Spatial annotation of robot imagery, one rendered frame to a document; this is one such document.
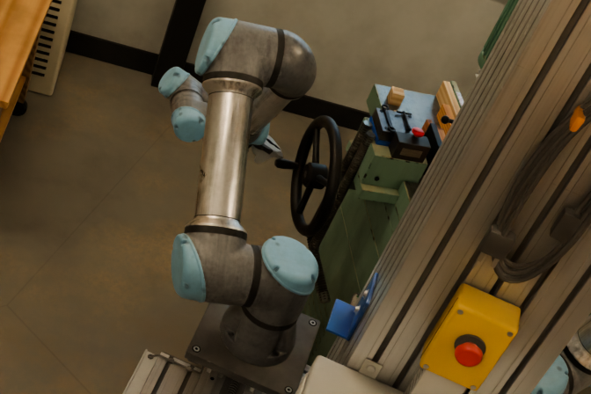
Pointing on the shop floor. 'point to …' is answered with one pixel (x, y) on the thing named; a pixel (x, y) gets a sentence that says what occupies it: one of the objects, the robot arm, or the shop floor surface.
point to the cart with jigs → (20, 33)
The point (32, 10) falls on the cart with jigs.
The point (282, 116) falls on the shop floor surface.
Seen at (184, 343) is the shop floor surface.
